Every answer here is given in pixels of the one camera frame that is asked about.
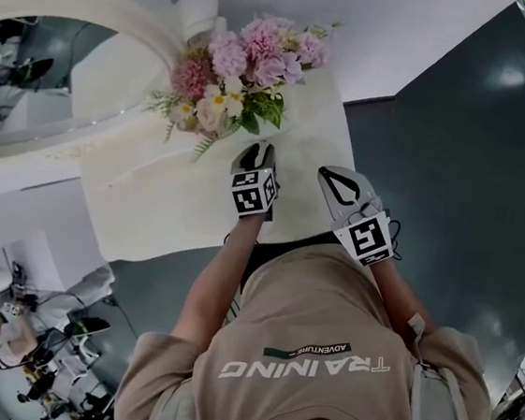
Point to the person's right forearm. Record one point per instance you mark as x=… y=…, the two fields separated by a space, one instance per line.
x=393 y=299

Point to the white dressing table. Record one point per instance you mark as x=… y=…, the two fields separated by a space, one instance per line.
x=173 y=203

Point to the person's left forearm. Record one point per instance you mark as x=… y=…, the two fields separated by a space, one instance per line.
x=216 y=284

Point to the pink flower bouquet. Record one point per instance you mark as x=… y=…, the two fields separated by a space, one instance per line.
x=256 y=58

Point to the black green office chair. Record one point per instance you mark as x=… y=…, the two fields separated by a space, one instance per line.
x=89 y=324

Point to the person's beige t-shirt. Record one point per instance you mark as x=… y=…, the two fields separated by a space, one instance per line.
x=307 y=398

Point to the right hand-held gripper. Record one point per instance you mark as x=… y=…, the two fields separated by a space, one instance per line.
x=367 y=237

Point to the oval white framed mirror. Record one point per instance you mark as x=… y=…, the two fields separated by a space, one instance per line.
x=26 y=50

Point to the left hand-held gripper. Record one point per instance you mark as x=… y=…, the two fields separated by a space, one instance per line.
x=250 y=193

